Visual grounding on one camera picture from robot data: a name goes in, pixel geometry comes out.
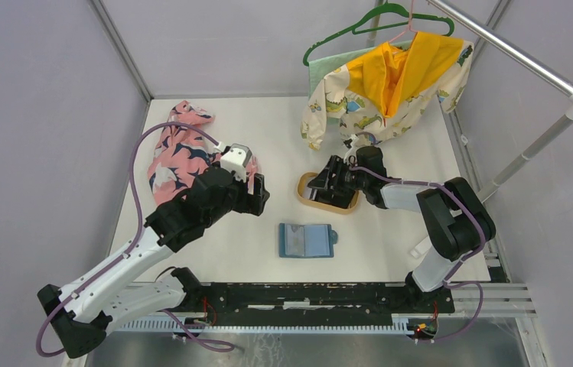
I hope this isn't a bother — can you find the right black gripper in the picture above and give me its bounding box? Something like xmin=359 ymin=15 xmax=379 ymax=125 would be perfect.
xmin=307 ymin=155 xmax=368 ymax=197

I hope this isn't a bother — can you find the oval wooden tray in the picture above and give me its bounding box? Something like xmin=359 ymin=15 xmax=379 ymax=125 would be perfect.
xmin=296 ymin=172 xmax=360 ymax=215

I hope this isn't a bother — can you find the blue leather card holder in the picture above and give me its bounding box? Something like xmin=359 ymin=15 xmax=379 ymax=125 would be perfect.
xmin=278 ymin=223 xmax=338 ymax=258

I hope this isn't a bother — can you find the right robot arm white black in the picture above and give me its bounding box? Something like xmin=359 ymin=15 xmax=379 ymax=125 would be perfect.
xmin=307 ymin=146 xmax=496 ymax=312

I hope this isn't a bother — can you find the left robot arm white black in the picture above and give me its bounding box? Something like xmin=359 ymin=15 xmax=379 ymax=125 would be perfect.
xmin=37 ymin=165 xmax=270 ymax=359

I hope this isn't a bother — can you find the pink shark print garment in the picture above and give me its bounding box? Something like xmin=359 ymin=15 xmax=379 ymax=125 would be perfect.
xmin=148 ymin=100 xmax=259 ymax=205

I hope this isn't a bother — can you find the dinosaur print yellow lined jacket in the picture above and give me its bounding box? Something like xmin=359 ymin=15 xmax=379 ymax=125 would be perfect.
xmin=300 ymin=31 xmax=474 ymax=150

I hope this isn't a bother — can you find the light green cloth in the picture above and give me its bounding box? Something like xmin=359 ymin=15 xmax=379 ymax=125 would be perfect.
xmin=307 ymin=41 xmax=414 ymax=120

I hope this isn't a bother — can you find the green plastic hanger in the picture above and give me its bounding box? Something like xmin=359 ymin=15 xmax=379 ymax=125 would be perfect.
xmin=302 ymin=1 xmax=455 ymax=67

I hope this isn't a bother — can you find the metal clothes rack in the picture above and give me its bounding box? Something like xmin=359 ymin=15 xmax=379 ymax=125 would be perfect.
xmin=366 ymin=0 xmax=573 ymax=203

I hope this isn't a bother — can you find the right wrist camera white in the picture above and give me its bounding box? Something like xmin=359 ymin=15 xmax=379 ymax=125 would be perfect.
xmin=343 ymin=132 xmax=370 ymax=164

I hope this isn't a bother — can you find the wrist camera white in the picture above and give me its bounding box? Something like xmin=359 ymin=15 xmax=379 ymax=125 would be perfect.
xmin=214 ymin=142 xmax=256 ymax=183
xmin=343 ymin=132 xmax=370 ymax=164

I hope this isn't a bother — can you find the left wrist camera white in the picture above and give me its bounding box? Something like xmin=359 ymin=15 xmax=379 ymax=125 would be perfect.
xmin=214 ymin=142 xmax=256 ymax=183

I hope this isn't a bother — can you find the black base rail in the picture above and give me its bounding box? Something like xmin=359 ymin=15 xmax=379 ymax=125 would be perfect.
xmin=172 ymin=282 xmax=455 ymax=326

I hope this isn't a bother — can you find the white plastic bracket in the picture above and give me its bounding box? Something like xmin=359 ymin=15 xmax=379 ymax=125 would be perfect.
xmin=409 ymin=236 xmax=432 ymax=259

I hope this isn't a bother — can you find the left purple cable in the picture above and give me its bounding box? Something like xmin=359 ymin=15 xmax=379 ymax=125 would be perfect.
xmin=35 ymin=121 xmax=236 ymax=359

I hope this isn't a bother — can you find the white toothed cable duct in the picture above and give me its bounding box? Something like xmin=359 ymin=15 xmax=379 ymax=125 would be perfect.
xmin=113 ymin=315 xmax=412 ymax=336

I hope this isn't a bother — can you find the pink wire hanger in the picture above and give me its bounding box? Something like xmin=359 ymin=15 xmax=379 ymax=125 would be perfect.
xmin=388 ymin=0 xmax=415 ymax=56

